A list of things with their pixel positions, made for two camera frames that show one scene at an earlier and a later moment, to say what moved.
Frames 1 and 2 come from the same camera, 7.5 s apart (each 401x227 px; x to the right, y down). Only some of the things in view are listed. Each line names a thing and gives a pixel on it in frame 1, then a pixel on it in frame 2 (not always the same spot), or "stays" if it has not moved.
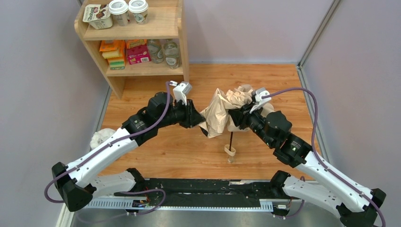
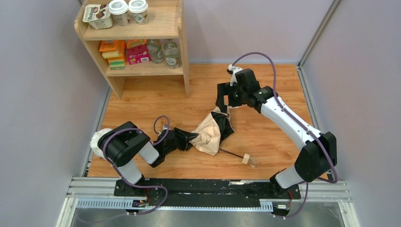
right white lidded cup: (139, 8) stays
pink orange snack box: (138, 51) stays
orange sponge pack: (115, 51) stays
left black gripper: (189, 113) -> (177, 139)
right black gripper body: (243, 117) -> (225, 91)
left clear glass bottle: (156, 48) stays
